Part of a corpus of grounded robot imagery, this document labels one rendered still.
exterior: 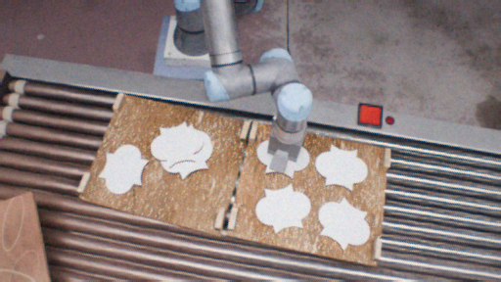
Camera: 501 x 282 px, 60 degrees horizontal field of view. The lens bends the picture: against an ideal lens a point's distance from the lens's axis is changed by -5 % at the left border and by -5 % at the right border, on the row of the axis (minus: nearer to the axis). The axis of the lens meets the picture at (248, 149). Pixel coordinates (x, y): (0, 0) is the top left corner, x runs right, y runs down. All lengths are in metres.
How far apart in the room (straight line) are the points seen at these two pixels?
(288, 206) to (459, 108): 1.71
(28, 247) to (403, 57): 2.27
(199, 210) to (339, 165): 0.41
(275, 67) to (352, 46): 1.73
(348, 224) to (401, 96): 1.51
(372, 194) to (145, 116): 0.70
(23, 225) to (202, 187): 0.47
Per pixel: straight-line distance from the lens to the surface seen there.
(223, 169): 1.28
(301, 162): 1.29
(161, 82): 1.46
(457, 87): 2.83
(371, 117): 1.42
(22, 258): 1.21
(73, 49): 2.84
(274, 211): 1.23
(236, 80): 1.04
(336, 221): 1.24
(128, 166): 1.30
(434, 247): 1.34
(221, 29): 1.03
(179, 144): 1.28
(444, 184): 1.41
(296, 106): 1.00
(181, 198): 1.26
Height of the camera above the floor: 2.11
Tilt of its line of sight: 65 degrees down
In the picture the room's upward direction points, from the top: 3 degrees clockwise
